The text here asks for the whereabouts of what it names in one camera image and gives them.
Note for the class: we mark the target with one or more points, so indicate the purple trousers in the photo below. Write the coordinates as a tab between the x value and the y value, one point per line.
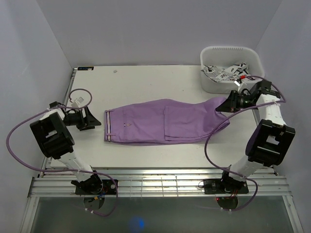
164	121

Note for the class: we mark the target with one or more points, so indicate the white plastic basket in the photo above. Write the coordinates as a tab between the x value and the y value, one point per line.
226	56

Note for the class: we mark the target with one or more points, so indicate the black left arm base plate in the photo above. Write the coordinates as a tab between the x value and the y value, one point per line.
109	188

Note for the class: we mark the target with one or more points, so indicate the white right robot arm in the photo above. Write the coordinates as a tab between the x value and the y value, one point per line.
267	145

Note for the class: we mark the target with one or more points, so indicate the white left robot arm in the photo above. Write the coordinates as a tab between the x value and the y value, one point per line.
55	141

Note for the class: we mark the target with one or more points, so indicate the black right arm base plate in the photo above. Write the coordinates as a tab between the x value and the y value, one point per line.
220	186

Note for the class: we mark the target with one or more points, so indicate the black blue label sticker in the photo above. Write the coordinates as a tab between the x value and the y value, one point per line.
85	68

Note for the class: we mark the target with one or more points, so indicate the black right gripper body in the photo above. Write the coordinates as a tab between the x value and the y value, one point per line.
242	102

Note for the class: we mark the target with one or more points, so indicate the black white printed trousers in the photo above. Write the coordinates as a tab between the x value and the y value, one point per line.
219	74

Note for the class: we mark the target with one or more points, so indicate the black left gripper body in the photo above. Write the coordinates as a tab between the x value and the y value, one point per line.
76	119

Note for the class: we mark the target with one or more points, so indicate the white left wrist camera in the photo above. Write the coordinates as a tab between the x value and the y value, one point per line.
77	103

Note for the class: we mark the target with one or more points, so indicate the aluminium rail frame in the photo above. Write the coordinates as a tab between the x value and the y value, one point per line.
163	182

